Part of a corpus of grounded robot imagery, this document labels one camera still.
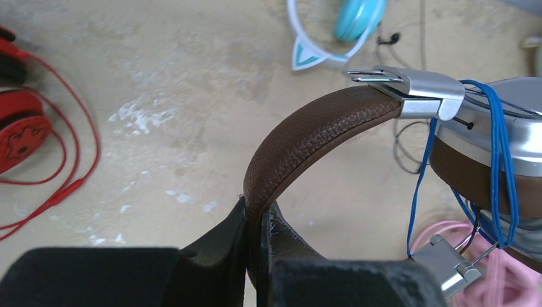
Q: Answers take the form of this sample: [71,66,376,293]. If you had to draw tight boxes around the red black headphones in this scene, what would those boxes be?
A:
[1,28,102,240]

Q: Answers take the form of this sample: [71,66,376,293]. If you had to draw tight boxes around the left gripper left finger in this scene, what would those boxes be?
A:
[1,198,246,306]

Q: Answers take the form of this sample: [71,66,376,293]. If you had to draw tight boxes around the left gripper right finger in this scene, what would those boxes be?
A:
[256,203,447,306]

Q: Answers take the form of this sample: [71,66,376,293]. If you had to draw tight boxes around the teal cat ear headphones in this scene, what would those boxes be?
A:
[287,0,428,175]

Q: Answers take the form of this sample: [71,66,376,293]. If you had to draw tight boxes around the brown silver headphones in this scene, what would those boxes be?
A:
[244,66,541,282]

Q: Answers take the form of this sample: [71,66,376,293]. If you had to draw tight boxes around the pink headphones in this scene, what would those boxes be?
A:
[410,220,541,307]

